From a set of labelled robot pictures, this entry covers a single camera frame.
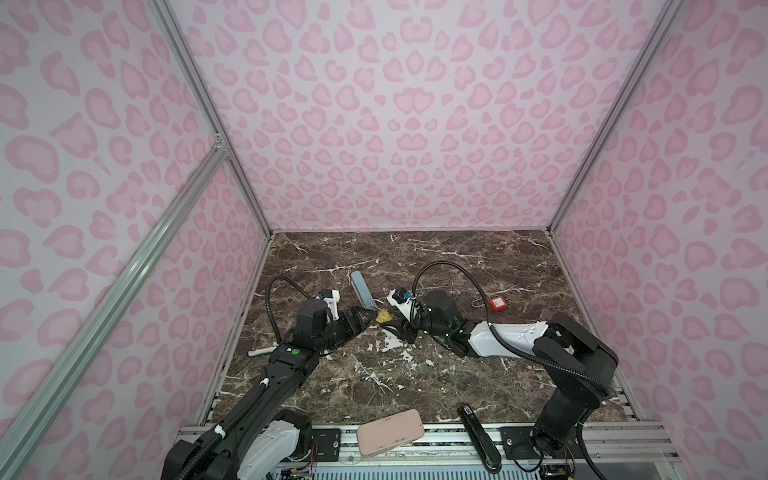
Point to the diagonal aluminium frame bar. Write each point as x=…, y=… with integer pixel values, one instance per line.
x=34, y=420

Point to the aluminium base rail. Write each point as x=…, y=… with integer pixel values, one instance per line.
x=621, y=450

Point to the light blue rectangular bar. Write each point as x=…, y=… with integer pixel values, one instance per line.
x=362, y=290

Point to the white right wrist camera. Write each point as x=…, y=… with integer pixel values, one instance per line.
x=403, y=301

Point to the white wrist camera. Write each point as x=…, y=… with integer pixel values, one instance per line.
x=331, y=297
x=403, y=301

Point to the brass padlock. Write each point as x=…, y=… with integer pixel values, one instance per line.
x=385, y=317

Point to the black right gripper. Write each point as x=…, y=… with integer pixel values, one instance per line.
x=403, y=327

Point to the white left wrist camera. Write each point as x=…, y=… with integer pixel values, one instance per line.
x=331, y=297

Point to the red key fob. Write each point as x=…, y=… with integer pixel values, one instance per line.
x=498, y=303

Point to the white black marker pen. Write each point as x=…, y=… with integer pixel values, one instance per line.
x=261, y=351

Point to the pink smartphone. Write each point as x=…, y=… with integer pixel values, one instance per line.
x=385, y=434

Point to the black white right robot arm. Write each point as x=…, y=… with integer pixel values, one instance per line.
x=581, y=366

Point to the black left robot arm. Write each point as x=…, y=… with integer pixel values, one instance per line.
x=221, y=450

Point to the black handheld device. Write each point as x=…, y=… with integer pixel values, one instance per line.
x=480, y=439

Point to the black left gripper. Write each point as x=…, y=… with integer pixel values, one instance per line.
x=359, y=324

